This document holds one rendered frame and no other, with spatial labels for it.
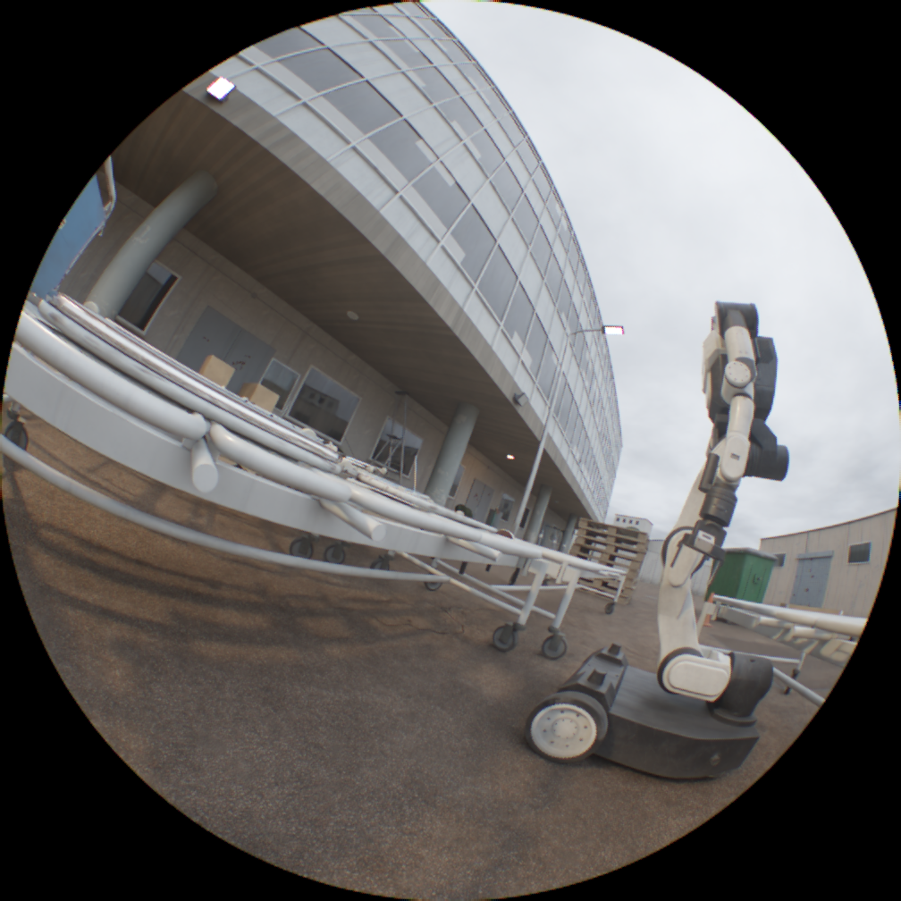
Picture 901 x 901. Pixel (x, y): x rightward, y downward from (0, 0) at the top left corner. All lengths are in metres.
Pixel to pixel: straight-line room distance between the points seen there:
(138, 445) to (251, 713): 0.50
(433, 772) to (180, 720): 0.47
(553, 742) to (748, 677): 0.56
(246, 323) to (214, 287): 1.12
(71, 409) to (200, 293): 6.48
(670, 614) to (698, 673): 0.20
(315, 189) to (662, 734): 4.81
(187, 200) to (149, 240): 0.79
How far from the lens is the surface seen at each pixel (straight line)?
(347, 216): 4.26
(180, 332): 6.72
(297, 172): 4.30
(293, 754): 0.64
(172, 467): 0.47
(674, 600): 0.91
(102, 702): 0.65
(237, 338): 6.73
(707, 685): 0.96
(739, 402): 0.88
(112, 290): 4.84
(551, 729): 0.84
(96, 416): 0.48
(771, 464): 1.07
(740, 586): 6.28
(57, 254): 1.24
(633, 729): 0.85
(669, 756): 0.90
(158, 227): 5.08
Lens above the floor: 0.52
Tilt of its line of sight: 11 degrees up
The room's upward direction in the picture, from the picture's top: 21 degrees clockwise
